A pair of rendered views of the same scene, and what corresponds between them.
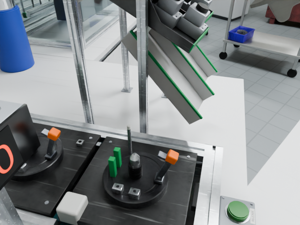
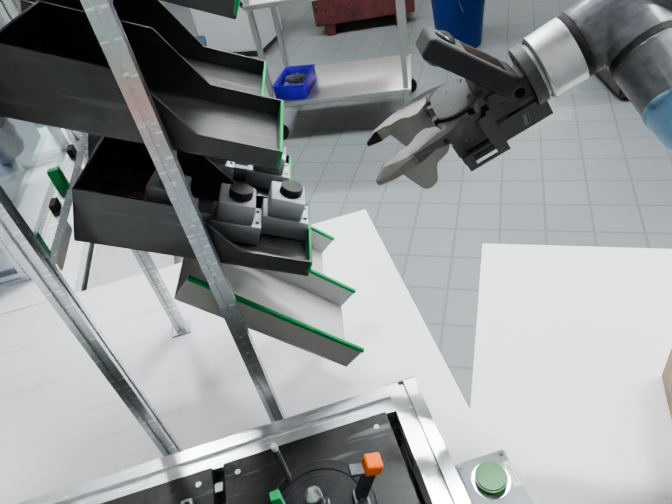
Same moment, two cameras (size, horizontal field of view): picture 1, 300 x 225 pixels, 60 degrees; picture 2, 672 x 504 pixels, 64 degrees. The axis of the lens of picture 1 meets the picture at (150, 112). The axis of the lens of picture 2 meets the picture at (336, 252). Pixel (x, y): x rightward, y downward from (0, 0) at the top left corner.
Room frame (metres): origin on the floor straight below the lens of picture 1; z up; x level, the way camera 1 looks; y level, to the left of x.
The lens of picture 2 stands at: (0.05, 0.06, 1.64)
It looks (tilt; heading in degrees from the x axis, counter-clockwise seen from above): 40 degrees down; 339
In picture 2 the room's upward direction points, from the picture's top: 13 degrees counter-clockwise
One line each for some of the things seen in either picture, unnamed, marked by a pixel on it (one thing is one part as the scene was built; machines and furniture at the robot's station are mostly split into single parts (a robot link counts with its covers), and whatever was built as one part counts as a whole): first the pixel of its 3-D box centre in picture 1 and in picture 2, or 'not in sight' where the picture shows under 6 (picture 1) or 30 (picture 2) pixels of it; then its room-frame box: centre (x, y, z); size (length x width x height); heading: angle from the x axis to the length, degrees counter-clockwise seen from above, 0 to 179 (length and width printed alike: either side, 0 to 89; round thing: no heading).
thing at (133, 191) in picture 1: (134, 193); not in sight; (0.32, 0.03, 1.00); 0.02 x 0.01 x 0.02; 75
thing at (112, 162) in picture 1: (112, 167); not in sight; (0.37, 0.08, 1.01); 0.01 x 0.01 x 0.05; 75
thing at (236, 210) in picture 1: (237, 212); (490, 479); (0.30, -0.17, 0.96); 0.04 x 0.04 x 0.02
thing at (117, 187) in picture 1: (118, 188); not in sight; (0.33, 0.06, 1.00); 0.02 x 0.01 x 0.02; 75
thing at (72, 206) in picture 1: (72, 208); not in sight; (0.30, 0.15, 0.97); 0.05 x 0.05 x 0.04; 75
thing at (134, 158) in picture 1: (134, 158); (313, 495); (0.37, 0.03, 1.04); 0.02 x 0.02 x 0.03
